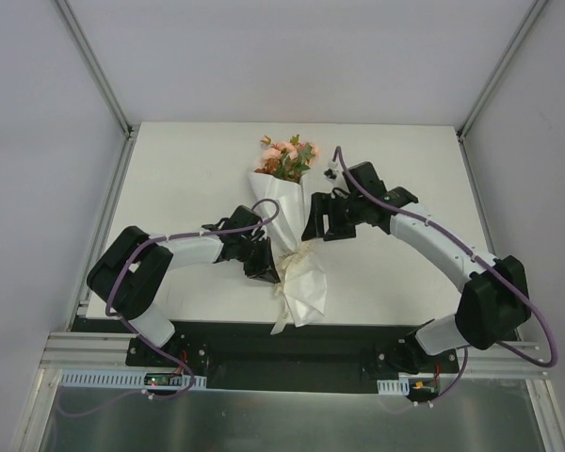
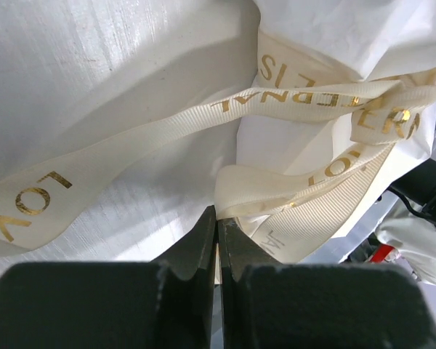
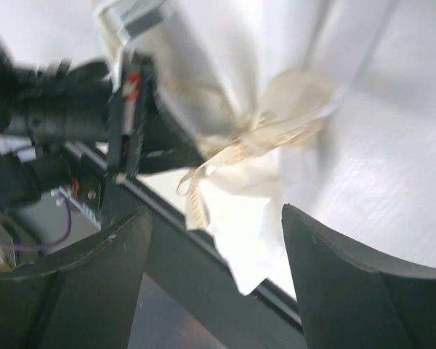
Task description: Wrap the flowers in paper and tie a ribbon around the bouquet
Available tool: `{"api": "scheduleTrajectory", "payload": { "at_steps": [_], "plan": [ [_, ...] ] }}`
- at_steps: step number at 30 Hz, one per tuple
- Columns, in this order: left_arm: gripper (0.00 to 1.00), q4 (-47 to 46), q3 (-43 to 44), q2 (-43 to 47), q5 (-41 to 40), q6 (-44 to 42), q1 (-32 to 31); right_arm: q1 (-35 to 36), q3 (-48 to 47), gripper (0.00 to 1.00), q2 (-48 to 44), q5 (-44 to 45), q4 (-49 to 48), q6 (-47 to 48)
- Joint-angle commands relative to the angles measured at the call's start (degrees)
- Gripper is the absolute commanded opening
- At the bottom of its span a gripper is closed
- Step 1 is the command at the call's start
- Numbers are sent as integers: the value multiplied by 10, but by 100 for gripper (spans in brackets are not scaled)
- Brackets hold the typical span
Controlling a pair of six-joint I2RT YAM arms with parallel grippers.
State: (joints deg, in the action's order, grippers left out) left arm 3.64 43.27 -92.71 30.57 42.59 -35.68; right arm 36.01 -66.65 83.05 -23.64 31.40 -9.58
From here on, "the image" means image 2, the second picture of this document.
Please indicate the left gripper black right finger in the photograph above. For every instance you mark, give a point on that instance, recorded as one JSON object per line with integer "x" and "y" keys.
{"x": 268, "y": 304}

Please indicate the translucent white wrapping paper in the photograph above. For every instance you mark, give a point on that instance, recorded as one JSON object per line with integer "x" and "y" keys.
{"x": 73, "y": 73}

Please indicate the cream printed ribbon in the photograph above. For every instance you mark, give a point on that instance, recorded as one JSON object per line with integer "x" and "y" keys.
{"x": 314, "y": 150}

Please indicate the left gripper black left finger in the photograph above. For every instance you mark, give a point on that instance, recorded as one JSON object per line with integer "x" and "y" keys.
{"x": 164, "y": 303}

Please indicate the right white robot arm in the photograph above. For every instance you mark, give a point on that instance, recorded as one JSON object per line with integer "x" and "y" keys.
{"x": 410, "y": 226}

